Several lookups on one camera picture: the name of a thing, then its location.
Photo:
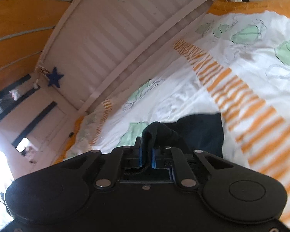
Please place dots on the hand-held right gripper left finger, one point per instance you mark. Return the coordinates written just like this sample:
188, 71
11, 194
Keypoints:
140, 155

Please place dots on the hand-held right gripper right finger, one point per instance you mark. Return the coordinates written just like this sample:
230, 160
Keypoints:
154, 158

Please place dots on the black sweater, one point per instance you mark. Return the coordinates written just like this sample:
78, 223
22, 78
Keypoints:
200, 135

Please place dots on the white shelf unit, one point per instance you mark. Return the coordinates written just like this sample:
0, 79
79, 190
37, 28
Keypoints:
38, 116

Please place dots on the blue star decoration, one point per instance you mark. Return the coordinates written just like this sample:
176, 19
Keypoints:
54, 77

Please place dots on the white leaf print duvet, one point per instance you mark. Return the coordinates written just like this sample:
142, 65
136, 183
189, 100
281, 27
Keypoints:
244, 60

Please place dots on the white slatted bed frame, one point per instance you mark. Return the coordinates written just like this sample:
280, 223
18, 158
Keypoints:
116, 41

